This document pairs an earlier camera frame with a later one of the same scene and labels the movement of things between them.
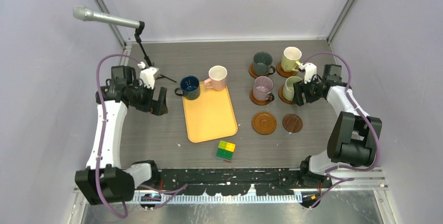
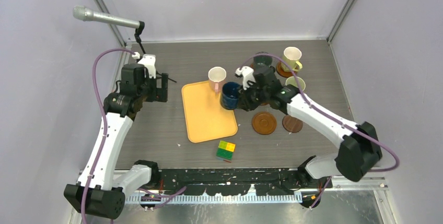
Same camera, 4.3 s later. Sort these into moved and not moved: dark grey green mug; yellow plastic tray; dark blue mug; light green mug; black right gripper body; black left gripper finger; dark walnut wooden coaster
Moved: black right gripper body; black left gripper finger; dark blue mug
Not moved: dark grey green mug; yellow plastic tray; light green mug; dark walnut wooden coaster
